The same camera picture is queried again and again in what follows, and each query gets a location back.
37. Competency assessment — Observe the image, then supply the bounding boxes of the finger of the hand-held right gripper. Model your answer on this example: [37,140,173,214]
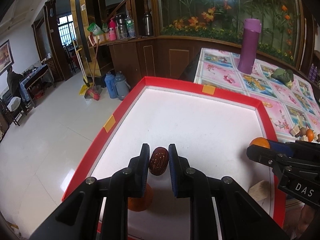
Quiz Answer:
[269,140,320,157]
[246,145,293,168]

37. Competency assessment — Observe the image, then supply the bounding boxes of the grey thermos jug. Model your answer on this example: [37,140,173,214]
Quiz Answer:
[114,71,131,101]

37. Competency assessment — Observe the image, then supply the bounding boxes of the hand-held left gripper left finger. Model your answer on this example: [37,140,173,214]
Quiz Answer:
[29,143,150,240]

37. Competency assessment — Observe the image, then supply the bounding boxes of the white bag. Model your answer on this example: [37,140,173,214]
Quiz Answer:
[7,97,21,112]

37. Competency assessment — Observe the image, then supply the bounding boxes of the wooden chair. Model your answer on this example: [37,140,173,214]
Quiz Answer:
[0,90,28,127]

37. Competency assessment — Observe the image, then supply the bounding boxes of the black thermos pot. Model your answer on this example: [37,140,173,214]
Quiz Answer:
[115,13,128,40]

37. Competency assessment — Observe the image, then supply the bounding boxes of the pink bottle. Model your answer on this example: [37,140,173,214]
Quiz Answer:
[108,20,117,41]

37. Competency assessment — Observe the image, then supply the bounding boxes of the green leafy vegetable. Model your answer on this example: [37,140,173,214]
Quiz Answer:
[269,68,294,88]

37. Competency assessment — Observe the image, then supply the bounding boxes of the clear plastic bottle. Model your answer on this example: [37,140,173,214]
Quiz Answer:
[126,16,136,38]

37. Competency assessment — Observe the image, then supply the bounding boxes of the framed wall picture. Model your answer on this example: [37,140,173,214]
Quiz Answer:
[0,39,14,75]

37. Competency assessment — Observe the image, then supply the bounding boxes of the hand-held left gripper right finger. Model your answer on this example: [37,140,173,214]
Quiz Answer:
[168,144,292,240]

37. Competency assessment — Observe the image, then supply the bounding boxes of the wrinkled red date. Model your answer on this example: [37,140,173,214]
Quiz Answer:
[149,147,168,176]

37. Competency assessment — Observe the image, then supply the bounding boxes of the purple thermos bottle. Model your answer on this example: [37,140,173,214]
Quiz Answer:
[237,18,262,75]

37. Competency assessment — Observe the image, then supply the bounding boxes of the red boxes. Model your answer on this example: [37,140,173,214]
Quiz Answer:
[88,34,110,47]

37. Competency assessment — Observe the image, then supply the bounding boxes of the floral tablecloth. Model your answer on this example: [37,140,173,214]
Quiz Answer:
[194,47,320,205]

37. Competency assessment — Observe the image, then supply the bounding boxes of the barred window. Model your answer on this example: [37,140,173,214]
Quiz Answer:
[56,15,75,47]

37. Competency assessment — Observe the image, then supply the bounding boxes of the yellow broom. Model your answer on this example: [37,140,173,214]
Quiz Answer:
[74,41,91,95]

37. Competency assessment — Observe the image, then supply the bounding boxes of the green bag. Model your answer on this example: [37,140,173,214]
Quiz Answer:
[87,22,104,36]

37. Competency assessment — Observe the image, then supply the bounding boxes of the red cardboard tray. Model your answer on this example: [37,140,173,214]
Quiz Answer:
[61,76,286,240]

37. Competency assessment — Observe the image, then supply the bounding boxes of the person's right hand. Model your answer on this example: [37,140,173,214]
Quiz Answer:
[300,204,320,237]

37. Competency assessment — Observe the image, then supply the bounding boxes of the red broom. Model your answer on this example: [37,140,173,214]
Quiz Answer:
[88,39,101,101]

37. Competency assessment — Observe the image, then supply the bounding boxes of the floral painted glass panel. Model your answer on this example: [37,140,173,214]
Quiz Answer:
[157,0,304,65]

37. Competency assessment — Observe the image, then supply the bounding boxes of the purple bottles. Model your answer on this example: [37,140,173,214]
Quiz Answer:
[308,64,318,82]

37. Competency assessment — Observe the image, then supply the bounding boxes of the grey dustpan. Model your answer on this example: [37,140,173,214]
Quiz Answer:
[84,85,102,100]

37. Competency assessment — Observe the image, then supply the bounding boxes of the wooden cabinet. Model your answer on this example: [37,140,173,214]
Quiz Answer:
[89,36,202,82]

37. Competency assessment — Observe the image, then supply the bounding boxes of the steel thermos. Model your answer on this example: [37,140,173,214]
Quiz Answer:
[142,12,154,36]

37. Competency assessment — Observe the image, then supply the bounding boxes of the dark table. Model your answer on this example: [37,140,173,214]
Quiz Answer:
[20,64,57,108]

